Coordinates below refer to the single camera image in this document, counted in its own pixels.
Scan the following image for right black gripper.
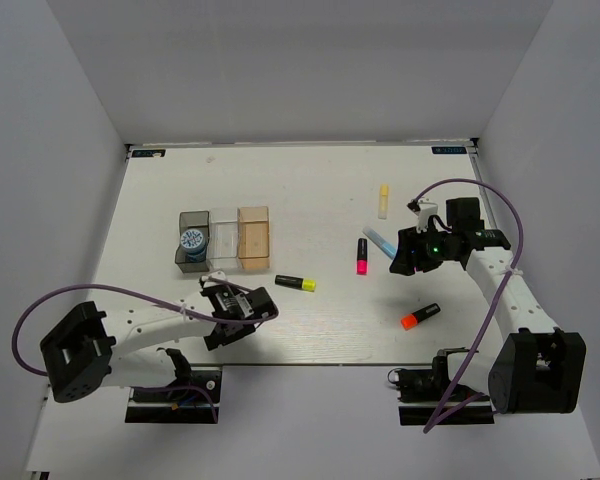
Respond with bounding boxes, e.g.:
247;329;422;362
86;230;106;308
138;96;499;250
389;222;458;276

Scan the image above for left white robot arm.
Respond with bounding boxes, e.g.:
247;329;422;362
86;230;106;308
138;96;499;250
40;272;279;403

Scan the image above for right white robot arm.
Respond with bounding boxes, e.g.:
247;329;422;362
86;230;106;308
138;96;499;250
390;197;586;414

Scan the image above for pastel blue highlighter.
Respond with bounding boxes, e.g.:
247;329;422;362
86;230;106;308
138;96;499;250
362;227;396;259

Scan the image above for pink black highlighter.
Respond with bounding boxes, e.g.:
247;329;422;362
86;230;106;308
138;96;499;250
356;238;368;275

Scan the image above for orange black highlighter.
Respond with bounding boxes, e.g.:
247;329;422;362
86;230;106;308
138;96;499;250
401;303;441;330

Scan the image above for pastel yellow highlighter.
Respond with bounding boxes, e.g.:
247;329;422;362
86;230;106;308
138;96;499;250
378;184;389;220

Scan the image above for yellow black highlighter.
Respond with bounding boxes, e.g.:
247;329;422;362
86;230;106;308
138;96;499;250
274;275;316;292

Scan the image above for clear transparent container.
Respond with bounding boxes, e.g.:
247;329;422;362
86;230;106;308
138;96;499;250
207;207;240;271

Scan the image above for right blue table label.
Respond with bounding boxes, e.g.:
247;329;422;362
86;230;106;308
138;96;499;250
431;145;467;155

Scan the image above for blue table label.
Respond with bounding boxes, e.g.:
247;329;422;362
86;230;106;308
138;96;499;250
431;145;467;155
131;149;166;158

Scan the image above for orange transparent container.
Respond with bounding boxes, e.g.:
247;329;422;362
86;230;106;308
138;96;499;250
238;206;270;273

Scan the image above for grey transparent container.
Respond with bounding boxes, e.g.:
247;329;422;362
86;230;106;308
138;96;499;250
175;211;210;274

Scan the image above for left blue table label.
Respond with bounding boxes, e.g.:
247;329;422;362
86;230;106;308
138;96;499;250
131;149;166;158

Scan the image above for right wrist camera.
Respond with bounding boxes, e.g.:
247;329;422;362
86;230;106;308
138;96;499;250
407;199;438;233

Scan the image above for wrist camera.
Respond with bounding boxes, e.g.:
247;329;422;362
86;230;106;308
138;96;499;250
407;199;438;233
199;271;227;288

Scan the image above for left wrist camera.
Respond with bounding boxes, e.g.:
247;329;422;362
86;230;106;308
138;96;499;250
199;271;227;288

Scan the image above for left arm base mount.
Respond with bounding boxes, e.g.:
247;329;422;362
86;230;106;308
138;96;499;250
125;368;222;425

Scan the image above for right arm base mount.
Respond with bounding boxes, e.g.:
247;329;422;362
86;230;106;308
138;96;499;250
387;349;495;427

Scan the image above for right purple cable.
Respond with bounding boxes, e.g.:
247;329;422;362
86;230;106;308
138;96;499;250
413;179;525;433

